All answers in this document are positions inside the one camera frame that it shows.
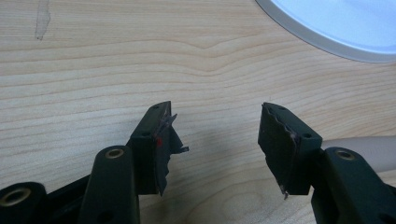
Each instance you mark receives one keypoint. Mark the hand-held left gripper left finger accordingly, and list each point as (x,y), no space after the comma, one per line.
(144,161)

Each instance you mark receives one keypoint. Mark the white round plate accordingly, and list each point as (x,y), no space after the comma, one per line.
(342,21)

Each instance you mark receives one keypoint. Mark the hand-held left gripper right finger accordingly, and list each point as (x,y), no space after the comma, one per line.
(285,158)

